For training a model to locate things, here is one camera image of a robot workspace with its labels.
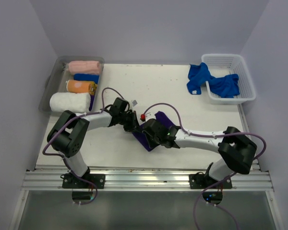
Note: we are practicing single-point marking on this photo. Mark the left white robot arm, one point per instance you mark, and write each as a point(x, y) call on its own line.
point(67, 135)

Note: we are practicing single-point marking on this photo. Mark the aluminium mounting rail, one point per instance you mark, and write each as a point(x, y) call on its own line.
point(46, 178)

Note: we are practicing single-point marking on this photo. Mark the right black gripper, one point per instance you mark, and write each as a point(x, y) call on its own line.
point(151, 143)

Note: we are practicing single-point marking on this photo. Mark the blue rolled towel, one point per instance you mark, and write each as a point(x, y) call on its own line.
point(86, 77)

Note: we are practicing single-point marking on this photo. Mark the pink rolled towel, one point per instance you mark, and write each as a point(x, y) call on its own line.
point(85, 67)

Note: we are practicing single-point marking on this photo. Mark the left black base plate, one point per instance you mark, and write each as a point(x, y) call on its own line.
point(71, 182)

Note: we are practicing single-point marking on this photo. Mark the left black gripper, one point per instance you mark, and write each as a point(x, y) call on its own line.
point(134, 124)

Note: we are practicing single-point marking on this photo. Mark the orange polka dot towel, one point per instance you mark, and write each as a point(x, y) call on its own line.
point(81, 86)

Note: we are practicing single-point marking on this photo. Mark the white rolled towel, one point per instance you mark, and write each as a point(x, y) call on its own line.
point(74, 102)

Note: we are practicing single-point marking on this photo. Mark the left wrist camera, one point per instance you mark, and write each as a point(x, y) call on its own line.
point(133, 103)

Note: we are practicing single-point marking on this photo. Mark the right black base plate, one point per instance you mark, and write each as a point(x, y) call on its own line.
point(200, 180)

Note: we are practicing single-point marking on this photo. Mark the white plastic basket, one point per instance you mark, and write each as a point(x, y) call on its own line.
point(220, 65)

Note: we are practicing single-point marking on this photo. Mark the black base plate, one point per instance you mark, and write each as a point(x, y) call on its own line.
point(71, 182)
point(200, 180)

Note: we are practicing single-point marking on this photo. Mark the grey plastic tray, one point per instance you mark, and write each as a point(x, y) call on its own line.
point(60, 74)

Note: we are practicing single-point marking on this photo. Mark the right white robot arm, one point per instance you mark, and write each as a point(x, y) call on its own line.
point(236, 150)

